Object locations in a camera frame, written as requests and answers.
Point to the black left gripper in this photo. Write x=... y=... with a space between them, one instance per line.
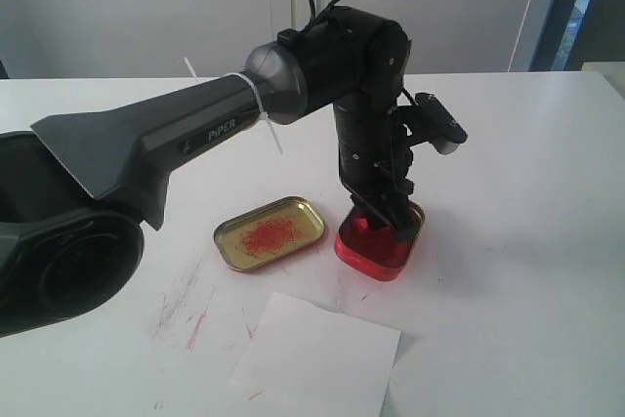
x=373 y=163

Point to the red ink pad tin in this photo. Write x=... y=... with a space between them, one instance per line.
x=379 y=256

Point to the red stamp block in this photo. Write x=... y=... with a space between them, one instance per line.
x=362 y=226

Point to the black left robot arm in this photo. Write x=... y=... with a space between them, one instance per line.
x=76 y=188

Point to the gold tin lid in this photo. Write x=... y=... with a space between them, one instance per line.
x=268 y=233

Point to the white zip tie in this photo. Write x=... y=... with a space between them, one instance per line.
x=215 y=132

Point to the white paper sheet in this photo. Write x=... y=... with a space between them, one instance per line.
x=306 y=361

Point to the beige side table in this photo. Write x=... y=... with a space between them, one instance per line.
x=612 y=72

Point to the white cabinet doors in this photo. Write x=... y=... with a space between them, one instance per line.
x=159 y=38

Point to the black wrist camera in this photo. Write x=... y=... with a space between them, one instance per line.
x=428 y=121

